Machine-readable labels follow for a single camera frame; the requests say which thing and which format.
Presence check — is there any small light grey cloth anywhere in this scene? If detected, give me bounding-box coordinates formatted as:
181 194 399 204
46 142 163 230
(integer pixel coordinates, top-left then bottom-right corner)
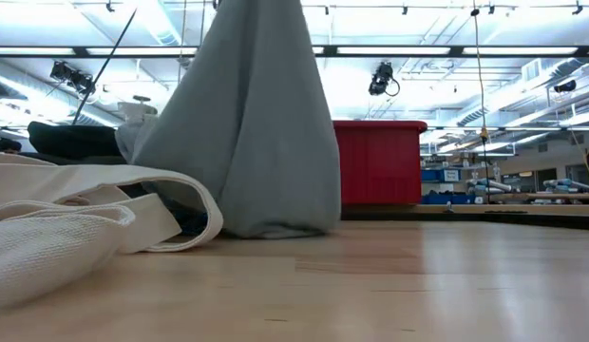
114 0 342 239

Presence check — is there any black garment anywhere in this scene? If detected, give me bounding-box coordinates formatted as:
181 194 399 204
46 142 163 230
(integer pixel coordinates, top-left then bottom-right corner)
27 121 125 162

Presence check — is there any red plastic laundry bin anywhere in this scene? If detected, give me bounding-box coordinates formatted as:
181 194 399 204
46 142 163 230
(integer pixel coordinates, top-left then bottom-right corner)
332 120 428 206

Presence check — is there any blue storage bin shelf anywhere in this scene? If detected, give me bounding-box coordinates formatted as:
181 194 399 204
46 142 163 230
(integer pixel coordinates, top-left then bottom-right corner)
420 161 479 206

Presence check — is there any background wooden table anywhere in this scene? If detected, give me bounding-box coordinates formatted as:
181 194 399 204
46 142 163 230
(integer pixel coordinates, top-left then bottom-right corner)
341 192 589 220

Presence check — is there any black ceiling-mounted device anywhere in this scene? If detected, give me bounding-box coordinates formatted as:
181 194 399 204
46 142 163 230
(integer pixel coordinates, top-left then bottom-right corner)
48 60 97 95

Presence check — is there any white canvas tote bag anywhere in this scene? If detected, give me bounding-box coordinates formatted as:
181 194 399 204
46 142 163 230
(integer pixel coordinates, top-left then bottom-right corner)
0 151 224 308

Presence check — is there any blue background device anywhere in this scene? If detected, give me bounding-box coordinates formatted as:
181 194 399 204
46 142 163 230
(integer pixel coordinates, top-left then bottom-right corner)
543 178 589 194

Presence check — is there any black overhead camera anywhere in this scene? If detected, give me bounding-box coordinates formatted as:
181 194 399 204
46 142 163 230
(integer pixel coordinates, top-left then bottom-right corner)
368 60 401 98

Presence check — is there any yellow hanging cord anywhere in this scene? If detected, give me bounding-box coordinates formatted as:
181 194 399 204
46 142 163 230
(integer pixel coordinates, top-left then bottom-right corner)
469 7 491 191

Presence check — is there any black aluminium rig frame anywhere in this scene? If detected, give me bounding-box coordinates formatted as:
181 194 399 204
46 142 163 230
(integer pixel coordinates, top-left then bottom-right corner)
0 11 589 139

